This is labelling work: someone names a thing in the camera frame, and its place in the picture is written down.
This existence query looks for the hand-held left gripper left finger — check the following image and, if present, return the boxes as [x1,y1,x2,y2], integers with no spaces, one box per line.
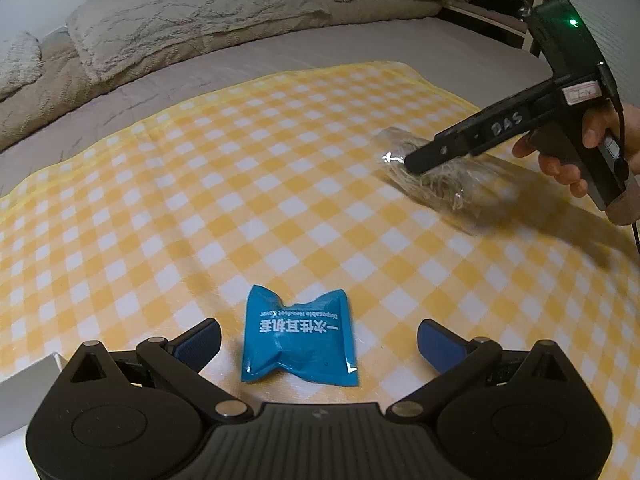
[67,317,251,418]

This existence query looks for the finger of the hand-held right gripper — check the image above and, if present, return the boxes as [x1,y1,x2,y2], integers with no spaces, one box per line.
[402,131,482,172]

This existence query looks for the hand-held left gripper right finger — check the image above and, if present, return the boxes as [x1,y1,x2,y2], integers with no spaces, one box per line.
[392,317,571,418]

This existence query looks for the clear bag of brown cords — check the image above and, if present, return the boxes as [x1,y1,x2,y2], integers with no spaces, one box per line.
[377,127,521,233]

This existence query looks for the blue plastic packet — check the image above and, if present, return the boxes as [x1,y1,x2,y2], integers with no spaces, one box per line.
[239,284,361,387]

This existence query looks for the white cardboard box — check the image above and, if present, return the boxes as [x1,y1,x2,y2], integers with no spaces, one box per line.
[0,352,68,480]

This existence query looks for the person's right hand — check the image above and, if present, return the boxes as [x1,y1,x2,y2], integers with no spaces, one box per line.
[512,100,640,226]

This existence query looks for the yellow checkered blanket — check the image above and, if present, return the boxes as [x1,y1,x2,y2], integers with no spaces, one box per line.
[0,62,640,480]

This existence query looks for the grey bed sheet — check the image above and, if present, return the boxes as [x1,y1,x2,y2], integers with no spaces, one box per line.
[0,12,556,166]

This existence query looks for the beige duvet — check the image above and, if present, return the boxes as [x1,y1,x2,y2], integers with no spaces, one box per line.
[0,0,446,153]

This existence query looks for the beige textured pillow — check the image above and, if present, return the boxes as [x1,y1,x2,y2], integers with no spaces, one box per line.
[66,0,333,81]

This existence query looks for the small beige pillow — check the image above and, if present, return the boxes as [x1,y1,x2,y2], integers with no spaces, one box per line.
[0,31,42,101]

